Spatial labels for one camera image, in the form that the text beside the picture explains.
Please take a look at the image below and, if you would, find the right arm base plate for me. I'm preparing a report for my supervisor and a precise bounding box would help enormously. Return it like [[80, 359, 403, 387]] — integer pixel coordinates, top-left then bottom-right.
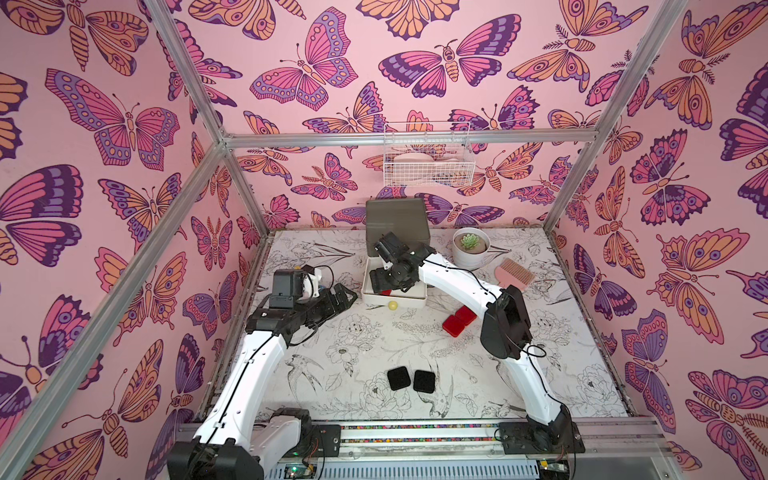
[[494, 421, 586, 457]]

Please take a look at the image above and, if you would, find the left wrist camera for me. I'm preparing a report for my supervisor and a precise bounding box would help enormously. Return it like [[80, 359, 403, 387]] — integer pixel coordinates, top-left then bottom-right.
[[300, 265, 322, 300]]

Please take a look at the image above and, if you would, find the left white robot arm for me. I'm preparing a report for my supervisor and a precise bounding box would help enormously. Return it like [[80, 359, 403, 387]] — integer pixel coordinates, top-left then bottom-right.
[[166, 266, 358, 479]]

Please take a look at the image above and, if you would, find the white wire wall basket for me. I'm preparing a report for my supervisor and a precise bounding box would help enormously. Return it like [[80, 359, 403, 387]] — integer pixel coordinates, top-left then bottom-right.
[[380, 130, 476, 188]]

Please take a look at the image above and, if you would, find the black brooch box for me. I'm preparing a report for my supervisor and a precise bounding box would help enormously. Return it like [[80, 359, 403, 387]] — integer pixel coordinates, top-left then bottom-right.
[[413, 370, 437, 394], [386, 366, 412, 391]]

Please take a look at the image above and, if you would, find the three-tier drawer cabinet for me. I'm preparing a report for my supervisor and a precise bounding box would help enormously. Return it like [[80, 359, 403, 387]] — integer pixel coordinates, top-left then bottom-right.
[[361, 198, 430, 310]]

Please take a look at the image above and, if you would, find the white pot with succulent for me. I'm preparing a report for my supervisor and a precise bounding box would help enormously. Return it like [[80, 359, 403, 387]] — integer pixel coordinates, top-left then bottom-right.
[[451, 227, 491, 270]]

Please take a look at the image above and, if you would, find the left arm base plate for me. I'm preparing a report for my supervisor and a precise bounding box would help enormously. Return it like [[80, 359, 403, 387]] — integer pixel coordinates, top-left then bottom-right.
[[284, 424, 342, 460]]

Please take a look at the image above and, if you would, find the pink comb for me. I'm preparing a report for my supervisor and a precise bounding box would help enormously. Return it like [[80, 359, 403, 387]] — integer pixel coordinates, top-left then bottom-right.
[[494, 257, 535, 291]]

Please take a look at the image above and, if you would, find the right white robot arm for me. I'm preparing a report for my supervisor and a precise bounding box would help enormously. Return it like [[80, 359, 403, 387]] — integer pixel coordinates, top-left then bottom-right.
[[369, 232, 577, 452]]

